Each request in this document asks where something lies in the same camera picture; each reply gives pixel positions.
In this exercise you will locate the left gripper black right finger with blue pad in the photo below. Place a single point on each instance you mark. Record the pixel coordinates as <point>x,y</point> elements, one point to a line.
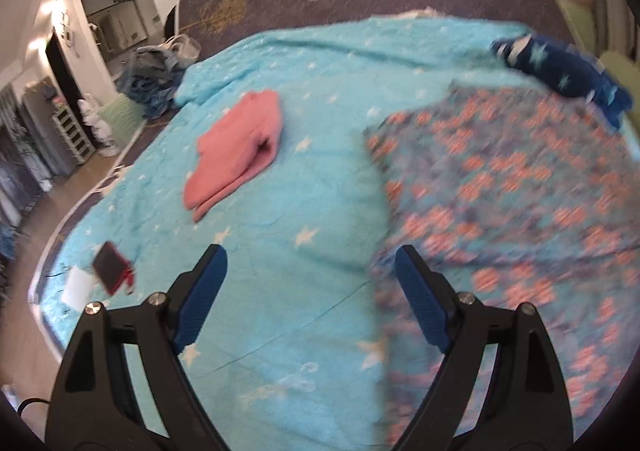
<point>500,384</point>

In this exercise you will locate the white shelf rack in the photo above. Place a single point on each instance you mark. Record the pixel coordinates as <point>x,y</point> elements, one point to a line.
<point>73,135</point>

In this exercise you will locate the white paper card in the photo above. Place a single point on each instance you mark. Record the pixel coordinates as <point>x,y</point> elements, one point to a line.
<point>78,288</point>

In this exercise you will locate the teal floral garment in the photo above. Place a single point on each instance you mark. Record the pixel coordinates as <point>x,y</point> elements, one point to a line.
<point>513,194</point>

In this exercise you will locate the pink folded garment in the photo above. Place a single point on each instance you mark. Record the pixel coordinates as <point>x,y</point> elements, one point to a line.
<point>239,146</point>

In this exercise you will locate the dark deer pattern mattress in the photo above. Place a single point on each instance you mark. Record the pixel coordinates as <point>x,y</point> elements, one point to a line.
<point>301,234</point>

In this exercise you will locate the green cushion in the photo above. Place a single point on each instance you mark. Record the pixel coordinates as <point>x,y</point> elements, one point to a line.
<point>627,73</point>
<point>581,21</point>

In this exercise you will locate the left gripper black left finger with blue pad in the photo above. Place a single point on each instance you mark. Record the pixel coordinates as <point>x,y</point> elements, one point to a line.
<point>93,406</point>

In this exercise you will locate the light blue star quilt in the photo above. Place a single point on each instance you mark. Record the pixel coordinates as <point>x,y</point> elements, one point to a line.
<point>314,395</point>

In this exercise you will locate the white rope bag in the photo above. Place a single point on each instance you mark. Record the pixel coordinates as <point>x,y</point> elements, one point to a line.
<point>186,49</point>

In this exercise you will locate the beige curtain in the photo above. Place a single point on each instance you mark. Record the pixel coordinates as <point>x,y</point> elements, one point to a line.
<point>616,27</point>

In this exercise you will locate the navy star fleece garment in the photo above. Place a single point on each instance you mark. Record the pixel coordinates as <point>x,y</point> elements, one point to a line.
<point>568,71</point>

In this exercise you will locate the white plush toy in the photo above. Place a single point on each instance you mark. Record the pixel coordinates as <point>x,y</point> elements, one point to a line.
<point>105,142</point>

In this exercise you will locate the red phone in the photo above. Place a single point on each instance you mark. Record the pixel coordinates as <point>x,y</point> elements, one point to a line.
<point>113,269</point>

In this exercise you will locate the blue denim clothes pile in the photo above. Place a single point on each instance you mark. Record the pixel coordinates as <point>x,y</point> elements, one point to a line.
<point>150,78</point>

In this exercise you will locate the light green pillow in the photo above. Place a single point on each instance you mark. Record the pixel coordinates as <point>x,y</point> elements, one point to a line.
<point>124,116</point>

